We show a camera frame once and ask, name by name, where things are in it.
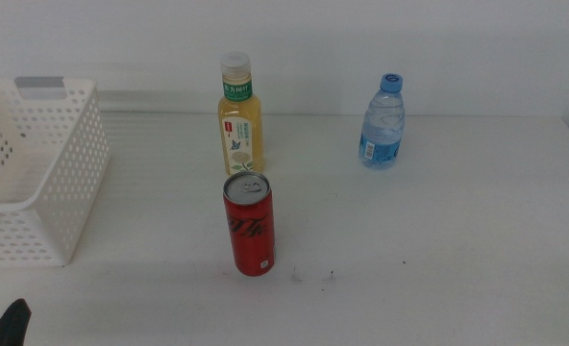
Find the yellow tea bottle green label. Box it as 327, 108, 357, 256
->
216, 50, 266, 177

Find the clear water bottle blue cap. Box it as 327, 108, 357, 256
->
358, 72, 407, 170

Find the white perforated plastic basket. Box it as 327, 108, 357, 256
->
0, 76, 111, 269

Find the red cola can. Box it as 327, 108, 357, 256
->
222, 171, 277, 278

